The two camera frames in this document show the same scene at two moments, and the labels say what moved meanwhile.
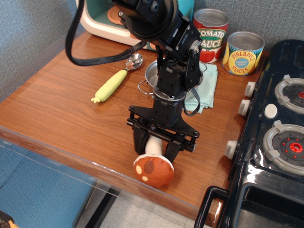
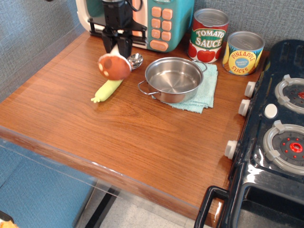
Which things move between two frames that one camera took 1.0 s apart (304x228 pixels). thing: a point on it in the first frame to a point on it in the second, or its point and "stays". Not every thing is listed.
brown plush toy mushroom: x=153 y=169 to x=114 y=65
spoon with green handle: x=110 y=86 stays
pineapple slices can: x=242 y=53 stays
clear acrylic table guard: x=42 y=185 stays
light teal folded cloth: x=206 y=90 stays
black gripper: x=166 y=121 to x=118 y=17
